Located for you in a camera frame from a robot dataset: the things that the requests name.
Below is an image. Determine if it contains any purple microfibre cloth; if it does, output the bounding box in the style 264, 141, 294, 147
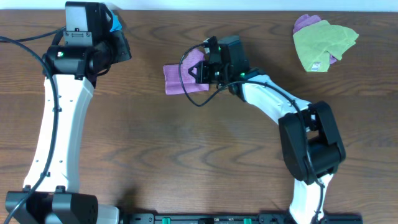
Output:
163, 49, 209, 95

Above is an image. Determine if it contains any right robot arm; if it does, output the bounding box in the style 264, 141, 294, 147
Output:
188, 35, 346, 223

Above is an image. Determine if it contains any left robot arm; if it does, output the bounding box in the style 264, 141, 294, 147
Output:
5, 1, 131, 223

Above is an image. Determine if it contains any blue folded cloth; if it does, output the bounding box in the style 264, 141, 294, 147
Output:
109, 11, 123, 32

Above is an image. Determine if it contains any green crumpled cloth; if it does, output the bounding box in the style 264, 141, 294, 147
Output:
293, 20, 359, 72

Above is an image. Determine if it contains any purple crumpled cloth underneath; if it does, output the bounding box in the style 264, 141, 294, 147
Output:
292, 14, 338, 65

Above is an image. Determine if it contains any right black cable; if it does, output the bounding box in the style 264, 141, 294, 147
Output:
178, 43, 326, 223

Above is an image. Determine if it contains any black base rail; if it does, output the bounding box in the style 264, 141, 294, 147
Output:
119, 212, 364, 224

